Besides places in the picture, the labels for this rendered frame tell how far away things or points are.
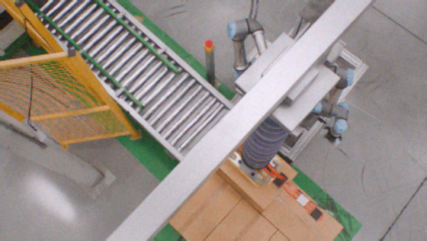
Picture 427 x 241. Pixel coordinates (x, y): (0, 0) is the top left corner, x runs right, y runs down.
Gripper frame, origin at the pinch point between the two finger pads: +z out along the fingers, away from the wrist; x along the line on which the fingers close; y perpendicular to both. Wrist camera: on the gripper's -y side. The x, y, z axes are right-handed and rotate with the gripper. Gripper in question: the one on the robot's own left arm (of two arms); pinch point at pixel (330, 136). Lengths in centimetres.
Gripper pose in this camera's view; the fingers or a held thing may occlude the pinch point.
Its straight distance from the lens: 325.1
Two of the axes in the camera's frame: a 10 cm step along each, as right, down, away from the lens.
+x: 7.7, 6.1, -1.8
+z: 0.2, 2.6, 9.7
